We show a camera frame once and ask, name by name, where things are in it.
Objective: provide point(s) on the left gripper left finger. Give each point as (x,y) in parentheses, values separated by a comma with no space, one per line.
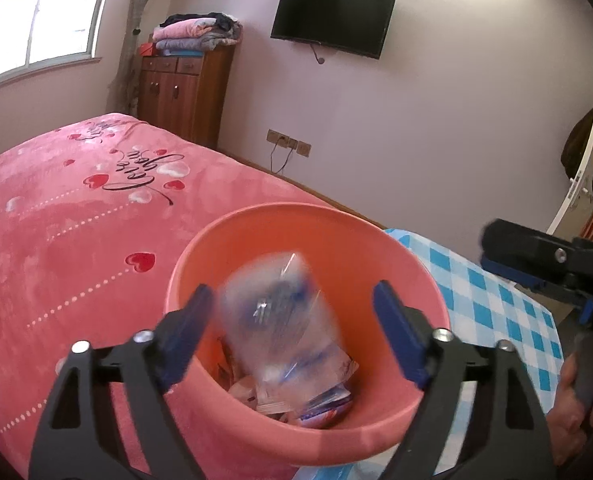
(78,436)

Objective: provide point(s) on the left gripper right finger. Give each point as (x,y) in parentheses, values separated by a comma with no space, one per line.
(507,435)

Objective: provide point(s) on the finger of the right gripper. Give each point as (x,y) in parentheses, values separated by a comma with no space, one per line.
(524,255)

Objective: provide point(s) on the clear plastic bag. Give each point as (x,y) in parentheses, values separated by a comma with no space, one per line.
(275,296)

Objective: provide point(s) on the trash pile in bucket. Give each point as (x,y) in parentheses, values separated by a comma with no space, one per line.
(301,382)

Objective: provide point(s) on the person right hand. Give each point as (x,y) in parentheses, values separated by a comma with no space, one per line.
(565,419)

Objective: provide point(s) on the white door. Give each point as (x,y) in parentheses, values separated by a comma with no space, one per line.
(575,215)

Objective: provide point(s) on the blue checkered plastic mat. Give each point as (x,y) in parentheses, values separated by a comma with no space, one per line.
(483,309)

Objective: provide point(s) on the orange plastic bucket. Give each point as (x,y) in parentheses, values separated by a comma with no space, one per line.
(348,257)

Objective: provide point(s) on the grey curtain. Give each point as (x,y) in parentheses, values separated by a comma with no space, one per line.
(119,89)

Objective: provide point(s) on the brown wooden cabinet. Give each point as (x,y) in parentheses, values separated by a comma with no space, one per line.
(185,94)

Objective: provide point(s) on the folded clothes pile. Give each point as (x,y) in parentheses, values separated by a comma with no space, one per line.
(197,32)

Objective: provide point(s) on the window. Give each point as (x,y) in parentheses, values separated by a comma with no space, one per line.
(39,33)

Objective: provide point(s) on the wall power socket strip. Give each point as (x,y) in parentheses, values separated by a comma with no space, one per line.
(282,141)

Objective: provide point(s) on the black wall television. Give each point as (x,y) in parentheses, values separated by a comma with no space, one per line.
(353,26)

